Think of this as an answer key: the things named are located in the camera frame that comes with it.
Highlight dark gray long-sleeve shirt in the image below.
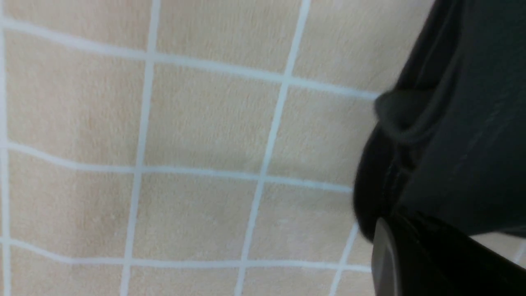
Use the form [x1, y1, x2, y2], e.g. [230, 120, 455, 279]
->
[353, 0, 526, 242]

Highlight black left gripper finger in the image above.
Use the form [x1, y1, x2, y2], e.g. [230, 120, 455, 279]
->
[371, 212, 526, 296]

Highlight beige checkered tablecloth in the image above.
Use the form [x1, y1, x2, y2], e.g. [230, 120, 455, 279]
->
[0, 0, 526, 296]

